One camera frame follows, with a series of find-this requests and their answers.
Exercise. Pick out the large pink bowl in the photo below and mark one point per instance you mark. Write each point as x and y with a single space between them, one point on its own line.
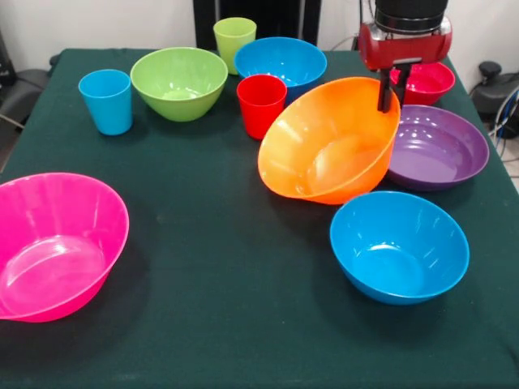
61 251

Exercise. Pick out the orange bowl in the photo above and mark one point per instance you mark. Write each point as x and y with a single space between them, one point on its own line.
324 162

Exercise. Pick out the blue bowl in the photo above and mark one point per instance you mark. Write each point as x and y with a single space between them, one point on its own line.
399 259
284 61

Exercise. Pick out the green cup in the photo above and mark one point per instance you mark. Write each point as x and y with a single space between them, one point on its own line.
233 38

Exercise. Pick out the dark green tablecloth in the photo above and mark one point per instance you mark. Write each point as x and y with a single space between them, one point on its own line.
223 243

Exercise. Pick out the small pink-red bowl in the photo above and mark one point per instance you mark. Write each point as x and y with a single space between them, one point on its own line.
434 85

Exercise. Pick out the blue cup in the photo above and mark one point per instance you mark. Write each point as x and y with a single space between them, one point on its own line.
107 109

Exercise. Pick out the green bowl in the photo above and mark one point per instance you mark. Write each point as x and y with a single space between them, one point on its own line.
178 89

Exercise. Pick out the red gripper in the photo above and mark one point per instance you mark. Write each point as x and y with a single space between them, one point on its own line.
405 46

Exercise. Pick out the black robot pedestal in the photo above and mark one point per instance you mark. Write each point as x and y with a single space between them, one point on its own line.
280 18

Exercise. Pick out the purple bowl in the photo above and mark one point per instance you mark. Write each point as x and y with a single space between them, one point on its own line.
442 154

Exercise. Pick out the red cup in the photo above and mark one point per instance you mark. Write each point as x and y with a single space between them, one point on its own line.
261 109

